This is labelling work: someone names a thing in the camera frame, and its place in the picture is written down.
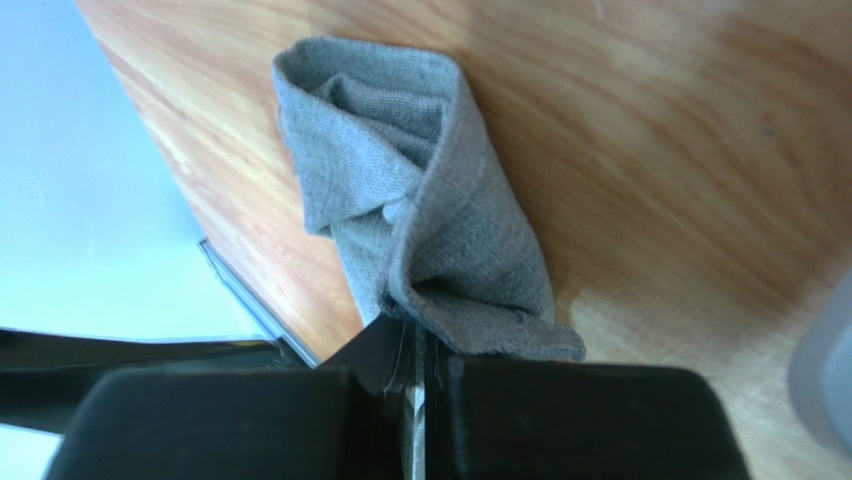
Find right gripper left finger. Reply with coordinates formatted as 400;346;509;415
320;316;416;479

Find aluminium frame rail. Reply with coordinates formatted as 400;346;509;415
198;239;322;368

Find metal stand pole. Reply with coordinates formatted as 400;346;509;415
787;272;851;461

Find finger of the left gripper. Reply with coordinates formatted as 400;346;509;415
1;330;307;433

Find grey cloth napkin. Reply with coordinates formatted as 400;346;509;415
271;37;586;361

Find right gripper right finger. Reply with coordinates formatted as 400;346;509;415
424;333;466;479

